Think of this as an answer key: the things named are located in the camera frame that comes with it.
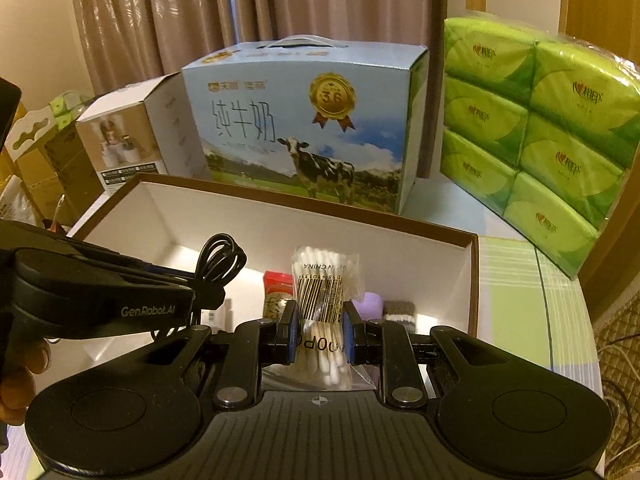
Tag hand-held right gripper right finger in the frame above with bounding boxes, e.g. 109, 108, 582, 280
341, 301, 515, 409

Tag small purple object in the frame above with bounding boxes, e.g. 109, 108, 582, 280
352, 291, 384, 321

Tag white product box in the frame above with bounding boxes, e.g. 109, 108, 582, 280
75, 72, 211, 196

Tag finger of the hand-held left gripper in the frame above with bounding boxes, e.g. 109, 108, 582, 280
14, 249, 226, 311
64, 238, 199, 284

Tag striped knitted sock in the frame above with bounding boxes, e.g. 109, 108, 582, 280
381, 300, 417, 332

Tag white cardboard box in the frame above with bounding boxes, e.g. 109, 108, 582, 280
65, 172, 481, 356

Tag blue milk carton box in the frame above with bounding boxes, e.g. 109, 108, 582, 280
181, 35, 430, 216

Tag person's left hand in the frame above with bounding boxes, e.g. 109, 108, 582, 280
0, 340, 53, 429

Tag large printed cardboard carton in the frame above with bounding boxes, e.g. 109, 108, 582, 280
42, 120, 108, 221

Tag bag of cotton swabs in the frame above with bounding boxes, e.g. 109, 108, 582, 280
260, 245, 378, 391

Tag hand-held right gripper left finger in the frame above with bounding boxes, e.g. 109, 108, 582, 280
127, 300, 303, 409

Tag black cable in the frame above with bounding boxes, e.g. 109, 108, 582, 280
190, 232, 249, 331

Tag pack of green tissue packets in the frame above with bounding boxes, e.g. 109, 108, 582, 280
440, 10, 640, 281

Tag brown curtain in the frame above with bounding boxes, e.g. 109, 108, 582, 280
67, 0, 448, 178

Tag quilted brown chair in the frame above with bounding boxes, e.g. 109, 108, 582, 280
590, 290, 640, 461

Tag white carton with cutout handle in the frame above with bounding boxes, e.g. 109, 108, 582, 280
2, 107, 56, 161

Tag plain brown cardboard carton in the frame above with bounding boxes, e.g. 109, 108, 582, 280
15, 155, 61, 221

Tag red snack packet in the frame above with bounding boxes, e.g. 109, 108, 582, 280
262, 270, 296, 321

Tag white cable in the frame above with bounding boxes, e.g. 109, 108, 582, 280
595, 340, 640, 376

